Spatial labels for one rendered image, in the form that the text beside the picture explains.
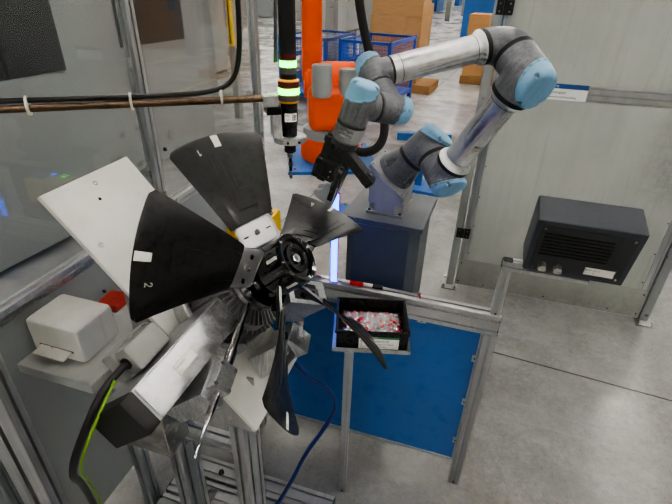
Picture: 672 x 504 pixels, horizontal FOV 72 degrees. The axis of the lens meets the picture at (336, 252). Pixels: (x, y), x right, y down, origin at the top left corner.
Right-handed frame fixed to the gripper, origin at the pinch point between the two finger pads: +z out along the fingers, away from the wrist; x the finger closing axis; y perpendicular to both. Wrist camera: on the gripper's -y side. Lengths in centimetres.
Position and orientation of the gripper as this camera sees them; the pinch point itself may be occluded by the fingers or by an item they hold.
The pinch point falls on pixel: (329, 207)
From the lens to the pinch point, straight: 131.1
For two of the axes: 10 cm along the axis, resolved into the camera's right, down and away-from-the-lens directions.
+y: -9.0, -4.2, 0.9
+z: -3.1, 7.7, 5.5
